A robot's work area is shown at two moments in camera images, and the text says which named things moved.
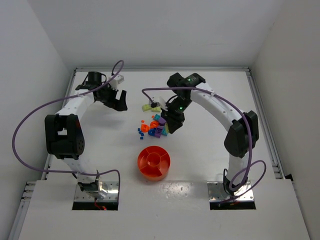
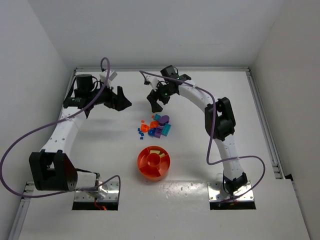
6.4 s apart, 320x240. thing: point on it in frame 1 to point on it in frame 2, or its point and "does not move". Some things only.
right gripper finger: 174,125 to 152,97
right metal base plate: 217,192 does not move
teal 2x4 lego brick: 165,130 does not move
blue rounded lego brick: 151,131 does not move
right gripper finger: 168,122 to 165,100
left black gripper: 113,97 does not move
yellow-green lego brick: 146,107 to 152,151
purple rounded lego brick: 162,121 does not move
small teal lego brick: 157,117 does not move
